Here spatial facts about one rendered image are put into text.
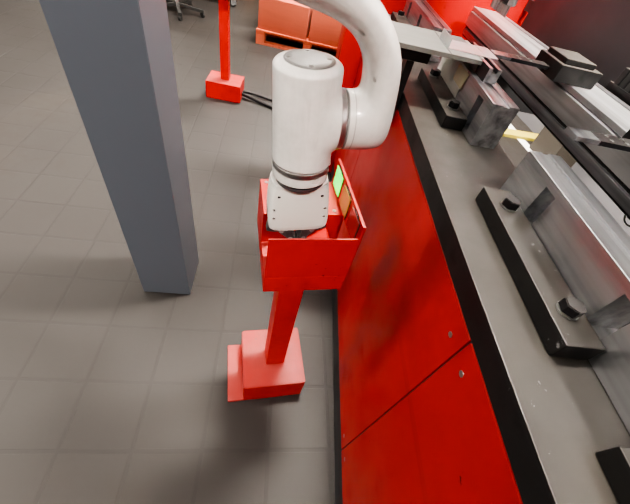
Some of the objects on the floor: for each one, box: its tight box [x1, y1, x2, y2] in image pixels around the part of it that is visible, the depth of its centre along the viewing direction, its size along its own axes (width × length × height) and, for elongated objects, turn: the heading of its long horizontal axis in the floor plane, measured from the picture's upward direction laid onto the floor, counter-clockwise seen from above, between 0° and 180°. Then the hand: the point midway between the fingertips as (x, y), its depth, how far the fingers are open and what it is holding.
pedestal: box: [205, 0, 245, 103], centre depth 223 cm, size 20×25×83 cm
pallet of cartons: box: [256, 0, 342, 52], centre depth 342 cm, size 80×112×68 cm
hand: (294, 242), depth 61 cm, fingers closed
